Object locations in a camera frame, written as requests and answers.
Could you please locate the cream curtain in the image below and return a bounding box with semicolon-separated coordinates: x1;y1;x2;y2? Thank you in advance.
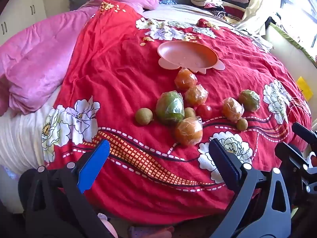
241;0;285;34

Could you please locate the pink plastic bowl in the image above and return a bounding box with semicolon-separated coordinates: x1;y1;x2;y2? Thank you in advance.
158;41;226;74

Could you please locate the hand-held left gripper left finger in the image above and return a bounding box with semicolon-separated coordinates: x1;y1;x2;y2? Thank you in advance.
25;139;112;238

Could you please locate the pink plush blanket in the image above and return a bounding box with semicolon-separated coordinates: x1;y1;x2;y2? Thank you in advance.
0;0;159;116

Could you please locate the red floral blanket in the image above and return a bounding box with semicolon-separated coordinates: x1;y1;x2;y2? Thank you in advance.
46;4;312;219

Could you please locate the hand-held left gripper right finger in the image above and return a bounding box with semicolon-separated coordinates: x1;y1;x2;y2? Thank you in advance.
209;138;291;238

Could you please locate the pile of folded clothes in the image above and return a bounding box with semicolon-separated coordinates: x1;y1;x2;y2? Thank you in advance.
189;0;250;24

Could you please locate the white wardrobe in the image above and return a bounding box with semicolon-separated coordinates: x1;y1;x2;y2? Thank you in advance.
0;0;47;46

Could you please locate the plastic orange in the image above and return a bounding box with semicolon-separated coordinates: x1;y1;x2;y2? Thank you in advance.
174;117;203;146
174;69;198;91
184;84;209;107
222;97;245;122

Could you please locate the yellow flat item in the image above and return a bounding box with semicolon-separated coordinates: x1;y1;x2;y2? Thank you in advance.
297;76;314;101

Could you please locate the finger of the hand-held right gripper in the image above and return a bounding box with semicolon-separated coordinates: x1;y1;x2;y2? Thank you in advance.
292;122;317;145
275;142;310;177

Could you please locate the small round olive fruit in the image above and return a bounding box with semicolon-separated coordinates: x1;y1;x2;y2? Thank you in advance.
236;118;248;131
135;107;154;126
184;107;197;119

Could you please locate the small green citrus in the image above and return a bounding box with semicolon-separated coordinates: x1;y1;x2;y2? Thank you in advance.
238;90;261;112

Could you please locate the cream panel with green trim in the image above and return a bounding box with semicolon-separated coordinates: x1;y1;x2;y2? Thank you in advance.
269;21;317;65

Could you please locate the large green citrus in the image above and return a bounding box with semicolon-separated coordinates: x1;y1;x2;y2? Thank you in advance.
156;91;185;126

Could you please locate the red tomato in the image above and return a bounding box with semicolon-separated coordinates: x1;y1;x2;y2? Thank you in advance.
196;104;213;120

